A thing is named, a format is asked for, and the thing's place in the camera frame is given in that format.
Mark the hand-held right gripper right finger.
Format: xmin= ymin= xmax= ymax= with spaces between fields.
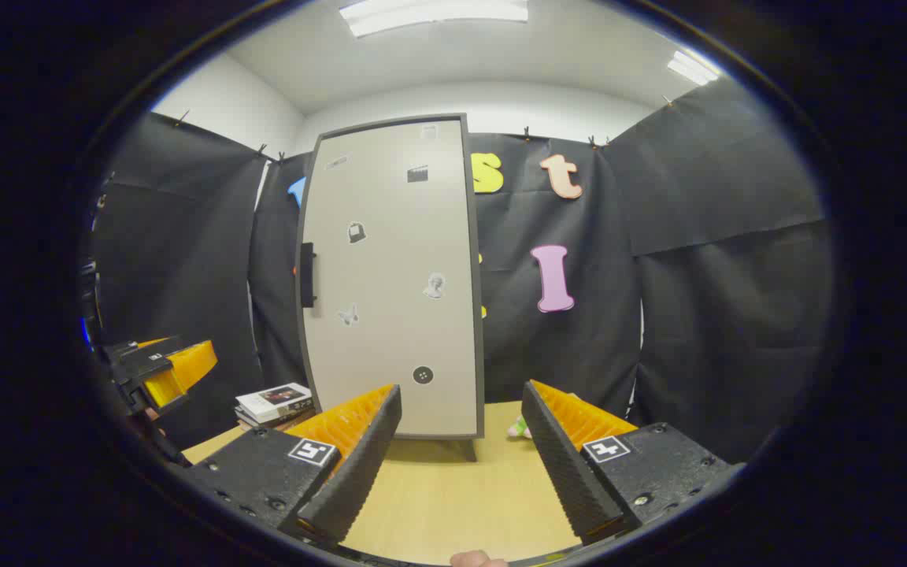
xmin=521 ymin=380 xmax=734 ymax=546

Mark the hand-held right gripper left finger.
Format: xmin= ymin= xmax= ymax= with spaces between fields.
xmin=186 ymin=384 xmax=403 ymax=548

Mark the black door handle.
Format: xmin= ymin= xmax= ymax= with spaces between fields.
xmin=300 ymin=243 xmax=318 ymax=309

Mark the beige cabinet door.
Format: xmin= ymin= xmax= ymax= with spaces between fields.
xmin=301 ymin=119 xmax=477 ymax=437

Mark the black backdrop cloth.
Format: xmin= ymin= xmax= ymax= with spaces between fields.
xmin=91 ymin=75 xmax=832 ymax=465

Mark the large ceiling light panel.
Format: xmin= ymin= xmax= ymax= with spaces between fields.
xmin=339 ymin=0 xmax=529 ymax=38

